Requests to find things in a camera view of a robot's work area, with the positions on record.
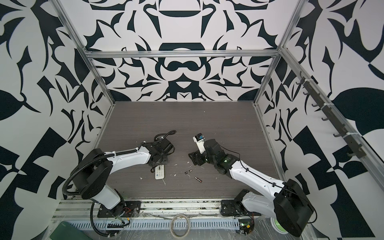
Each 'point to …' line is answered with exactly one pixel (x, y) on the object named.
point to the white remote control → (159, 172)
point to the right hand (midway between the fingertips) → (194, 151)
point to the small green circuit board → (246, 225)
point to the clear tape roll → (189, 226)
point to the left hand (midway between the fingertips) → (164, 157)
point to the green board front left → (66, 231)
